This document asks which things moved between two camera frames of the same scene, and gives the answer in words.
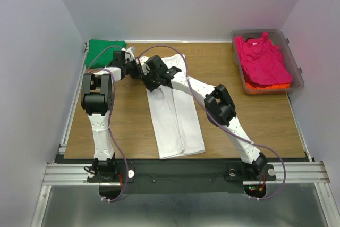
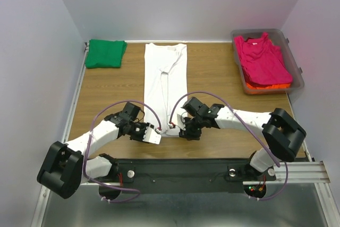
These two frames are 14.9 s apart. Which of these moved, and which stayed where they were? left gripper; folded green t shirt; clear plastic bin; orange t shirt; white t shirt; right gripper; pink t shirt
Moved: left gripper; white t shirt; right gripper
Stayed: folded green t shirt; pink t shirt; clear plastic bin; orange t shirt
